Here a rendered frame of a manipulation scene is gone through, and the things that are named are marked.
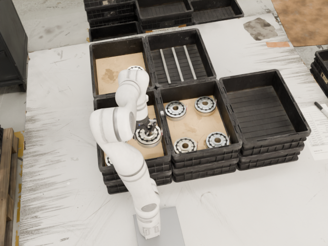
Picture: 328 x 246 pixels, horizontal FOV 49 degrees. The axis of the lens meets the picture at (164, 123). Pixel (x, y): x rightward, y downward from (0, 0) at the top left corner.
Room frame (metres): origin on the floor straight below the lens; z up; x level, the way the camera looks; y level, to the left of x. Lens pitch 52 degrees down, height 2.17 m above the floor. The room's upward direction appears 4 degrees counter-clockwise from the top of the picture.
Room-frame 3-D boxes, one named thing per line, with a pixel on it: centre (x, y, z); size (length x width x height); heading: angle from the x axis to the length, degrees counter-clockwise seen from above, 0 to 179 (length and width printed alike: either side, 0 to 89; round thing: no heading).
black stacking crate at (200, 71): (1.41, -0.10, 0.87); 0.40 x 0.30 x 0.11; 7
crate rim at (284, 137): (1.05, -0.45, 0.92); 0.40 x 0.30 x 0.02; 7
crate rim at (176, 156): (1.02, -0.15, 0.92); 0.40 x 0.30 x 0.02; 7
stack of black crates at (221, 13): (2.44, -0.46, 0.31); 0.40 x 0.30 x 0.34; 98
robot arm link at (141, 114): (0.90, 0.10, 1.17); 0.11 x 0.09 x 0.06; 4
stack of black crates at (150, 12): (2.39, -0.06, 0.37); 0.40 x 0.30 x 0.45; 98
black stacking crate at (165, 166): (0.98, 0.15, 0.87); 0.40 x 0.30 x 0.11; 7
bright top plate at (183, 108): (1.12, -0.06, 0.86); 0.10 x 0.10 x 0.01
